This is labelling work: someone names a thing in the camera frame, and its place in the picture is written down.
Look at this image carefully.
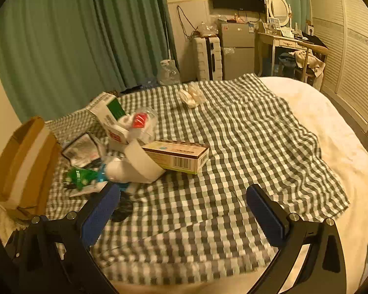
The white flexible strip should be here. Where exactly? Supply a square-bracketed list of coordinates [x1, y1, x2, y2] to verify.
[123, 139, 166, 184]

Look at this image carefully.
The green snack packet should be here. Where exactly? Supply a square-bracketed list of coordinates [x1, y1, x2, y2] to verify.
[64, 167, 99, 187]

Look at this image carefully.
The white frilly shower cap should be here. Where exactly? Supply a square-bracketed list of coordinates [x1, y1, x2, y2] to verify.
[179, 83, 207, 109]

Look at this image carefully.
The green and white box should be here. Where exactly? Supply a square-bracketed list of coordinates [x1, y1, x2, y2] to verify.
[85, 92, 126, 132]

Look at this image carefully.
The white figurine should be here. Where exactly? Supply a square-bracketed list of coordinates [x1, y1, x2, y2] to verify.
[106, 158, 132, 184]

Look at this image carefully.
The wooden chair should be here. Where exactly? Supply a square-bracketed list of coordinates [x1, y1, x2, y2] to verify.
[294, 41, 329, 84]

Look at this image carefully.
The white suitcase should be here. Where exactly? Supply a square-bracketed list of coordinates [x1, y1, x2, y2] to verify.
[193, 35, 224, 82]

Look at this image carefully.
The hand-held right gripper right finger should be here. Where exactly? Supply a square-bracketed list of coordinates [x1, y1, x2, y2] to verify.
[246, 184, 347, 294]

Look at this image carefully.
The white oval mirror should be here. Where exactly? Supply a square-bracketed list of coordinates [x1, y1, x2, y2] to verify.
[267, 0, 290, 27]

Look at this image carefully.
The small red and white box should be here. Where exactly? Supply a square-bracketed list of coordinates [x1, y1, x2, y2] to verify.
[108, 125, 132, 144]

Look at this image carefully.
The white louvered wardrobe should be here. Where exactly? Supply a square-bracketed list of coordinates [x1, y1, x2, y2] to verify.
[307, 0, 368, 133]

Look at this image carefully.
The clear plastic bag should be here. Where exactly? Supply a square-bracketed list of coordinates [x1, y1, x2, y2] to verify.
[196, 21, 219, 37]

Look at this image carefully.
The clear bag with red item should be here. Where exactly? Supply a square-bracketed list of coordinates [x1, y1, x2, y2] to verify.
[127, 107, 158, 143]

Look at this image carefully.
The small silver fridge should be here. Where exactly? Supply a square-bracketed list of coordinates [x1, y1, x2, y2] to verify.
[218, 19, 256, 80]

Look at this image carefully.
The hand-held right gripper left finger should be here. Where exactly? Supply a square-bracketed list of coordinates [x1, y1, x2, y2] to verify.
[4, 182, 121, 294]

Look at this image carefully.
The black and white pouch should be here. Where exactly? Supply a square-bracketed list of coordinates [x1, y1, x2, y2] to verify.
[62, 133, 103, 167]

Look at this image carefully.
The brown cardboard box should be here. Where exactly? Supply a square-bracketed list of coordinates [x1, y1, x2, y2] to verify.
[0, 116, 63, 221]

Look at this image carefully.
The white dressing table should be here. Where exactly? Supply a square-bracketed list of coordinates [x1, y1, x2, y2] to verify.
[254, 29, 309, 77]

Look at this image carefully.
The clear water bottle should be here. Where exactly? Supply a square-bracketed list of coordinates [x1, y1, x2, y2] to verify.
[158, 59, 181, 85]

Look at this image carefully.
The wall cable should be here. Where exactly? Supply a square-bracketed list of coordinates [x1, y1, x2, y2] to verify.
[176, 4, 197, 40]

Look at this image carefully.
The green checkered cloth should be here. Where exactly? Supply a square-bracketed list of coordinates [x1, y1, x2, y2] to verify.
[44, 73, 352, 285]

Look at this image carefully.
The blue plastic bag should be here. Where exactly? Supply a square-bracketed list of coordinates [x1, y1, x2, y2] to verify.
[139, 78, 160, 89]

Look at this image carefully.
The brown and beige box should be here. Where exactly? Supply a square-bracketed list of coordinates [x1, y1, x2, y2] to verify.
[141, 140, 210, 175]

